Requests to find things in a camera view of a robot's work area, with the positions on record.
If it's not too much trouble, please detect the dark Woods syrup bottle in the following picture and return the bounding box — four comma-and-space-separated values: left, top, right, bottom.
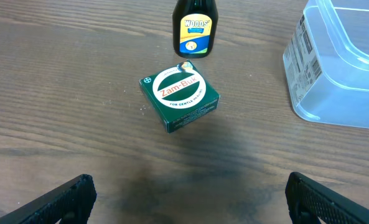
172, 0, 218, 58

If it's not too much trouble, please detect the clear plastic container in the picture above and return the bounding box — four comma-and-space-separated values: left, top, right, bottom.
283, 0, 369, 129

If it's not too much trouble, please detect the green Zam-Buk box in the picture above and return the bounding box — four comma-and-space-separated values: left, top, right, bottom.
139, 60, 220, 133

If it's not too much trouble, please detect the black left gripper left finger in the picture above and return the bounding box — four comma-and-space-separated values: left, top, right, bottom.
0, 174, 97, 224

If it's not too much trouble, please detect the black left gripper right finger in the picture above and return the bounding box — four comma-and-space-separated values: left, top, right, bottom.
285, 172, 369, 224

